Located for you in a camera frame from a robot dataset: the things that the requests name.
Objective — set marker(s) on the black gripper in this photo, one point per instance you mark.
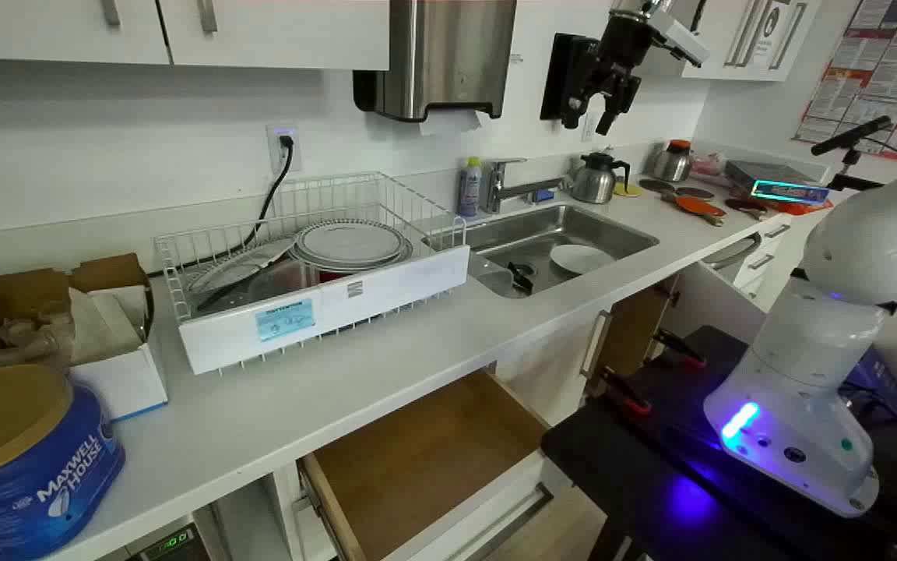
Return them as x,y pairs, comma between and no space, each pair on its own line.
573,65

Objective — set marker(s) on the black tongs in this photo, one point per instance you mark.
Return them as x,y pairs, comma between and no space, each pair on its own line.
522,277

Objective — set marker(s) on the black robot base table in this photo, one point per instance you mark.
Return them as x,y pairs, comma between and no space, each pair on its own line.
654,456

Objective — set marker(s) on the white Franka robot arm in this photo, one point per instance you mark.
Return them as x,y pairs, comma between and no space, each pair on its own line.
841,312

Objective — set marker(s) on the stainless steel sink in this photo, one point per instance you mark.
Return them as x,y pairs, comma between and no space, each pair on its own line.
616,235

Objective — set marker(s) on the open wooden cabinet door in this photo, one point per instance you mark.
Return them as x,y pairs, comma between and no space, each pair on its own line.
635,331

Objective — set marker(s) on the open wooden drawer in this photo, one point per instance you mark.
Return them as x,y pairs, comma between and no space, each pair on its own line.
418,456

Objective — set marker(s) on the stainless steel kettle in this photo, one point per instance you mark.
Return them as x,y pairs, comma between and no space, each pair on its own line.
593,183

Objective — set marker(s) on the steel jar with red lid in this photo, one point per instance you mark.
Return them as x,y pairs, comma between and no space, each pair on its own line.
670,165

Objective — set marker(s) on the chrome faucet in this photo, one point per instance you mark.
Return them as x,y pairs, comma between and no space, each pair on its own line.
497,187

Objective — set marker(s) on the soap bottle with yellow cap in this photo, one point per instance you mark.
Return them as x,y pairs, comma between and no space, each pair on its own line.
468,190

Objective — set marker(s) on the white round plate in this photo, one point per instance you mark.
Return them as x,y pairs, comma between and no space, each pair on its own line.
581,260

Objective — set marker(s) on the steel paper towel dispenser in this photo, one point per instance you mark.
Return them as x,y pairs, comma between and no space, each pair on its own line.
437,50

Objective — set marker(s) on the dark flat book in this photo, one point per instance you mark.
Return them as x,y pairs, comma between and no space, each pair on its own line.
764,174

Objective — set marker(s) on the teal flat box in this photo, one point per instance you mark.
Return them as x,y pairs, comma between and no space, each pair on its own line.
790,190

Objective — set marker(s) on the white base cabinet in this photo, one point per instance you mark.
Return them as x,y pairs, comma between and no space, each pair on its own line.
769,267

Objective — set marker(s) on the red black clamp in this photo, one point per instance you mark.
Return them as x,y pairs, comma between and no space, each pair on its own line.
630,400
682,359

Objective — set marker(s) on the white panel with blue label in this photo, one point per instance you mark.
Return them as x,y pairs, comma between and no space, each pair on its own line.
386,297

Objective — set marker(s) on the round glass lid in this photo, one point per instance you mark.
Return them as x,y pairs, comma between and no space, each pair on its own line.
349,248

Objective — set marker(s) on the white upper cabinet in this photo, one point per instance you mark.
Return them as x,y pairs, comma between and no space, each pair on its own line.
282,33

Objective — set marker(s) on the grey round pan lid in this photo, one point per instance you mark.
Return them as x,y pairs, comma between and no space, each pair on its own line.
250,275

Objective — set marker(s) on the brown paper napkins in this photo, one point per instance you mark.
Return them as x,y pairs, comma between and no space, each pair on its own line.
102,323

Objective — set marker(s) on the white paper box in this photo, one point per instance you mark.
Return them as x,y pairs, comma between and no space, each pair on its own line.
125,377

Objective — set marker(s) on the brown cardboard box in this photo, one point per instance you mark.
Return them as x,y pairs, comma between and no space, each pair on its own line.
28,297

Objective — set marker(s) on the appliance with green display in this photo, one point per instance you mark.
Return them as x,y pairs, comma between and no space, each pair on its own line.
171,542

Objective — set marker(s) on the blue Maxwell House coffee can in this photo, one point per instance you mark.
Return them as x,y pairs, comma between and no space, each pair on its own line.
44,488

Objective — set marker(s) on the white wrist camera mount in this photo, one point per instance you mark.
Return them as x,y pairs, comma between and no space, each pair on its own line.
685,42

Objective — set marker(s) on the white wall board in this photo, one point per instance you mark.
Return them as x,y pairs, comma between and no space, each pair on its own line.
717,50

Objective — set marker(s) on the black camera on tripod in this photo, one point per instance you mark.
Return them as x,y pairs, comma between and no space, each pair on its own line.
851,136

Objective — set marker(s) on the colourful wall poster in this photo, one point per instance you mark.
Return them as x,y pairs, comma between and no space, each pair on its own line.
885,73

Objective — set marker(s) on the white wall outlet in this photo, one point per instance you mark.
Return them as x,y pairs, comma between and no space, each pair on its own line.
272,163

